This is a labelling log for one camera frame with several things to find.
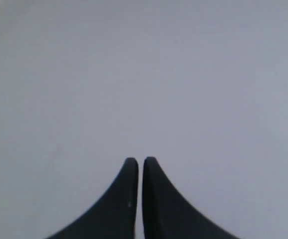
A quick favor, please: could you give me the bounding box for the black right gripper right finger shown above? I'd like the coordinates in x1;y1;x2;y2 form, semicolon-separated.
142;157;236;239

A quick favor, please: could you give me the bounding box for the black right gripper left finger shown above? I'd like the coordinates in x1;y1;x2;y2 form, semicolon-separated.
50;158;139;239

